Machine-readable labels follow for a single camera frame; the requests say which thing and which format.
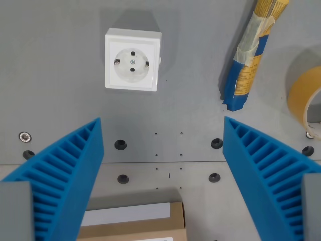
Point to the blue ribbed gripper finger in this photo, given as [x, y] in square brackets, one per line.
[268, 165]
[67, 170]

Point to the silver hex bolt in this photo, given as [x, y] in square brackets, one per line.
[25, 137]
[310, 134]

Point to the yellow tape roll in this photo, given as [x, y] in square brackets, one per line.
[299, 100]

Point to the brown cardboard box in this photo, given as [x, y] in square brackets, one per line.
[140, 226]

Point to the white wall power socket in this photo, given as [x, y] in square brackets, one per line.
[132, 66]

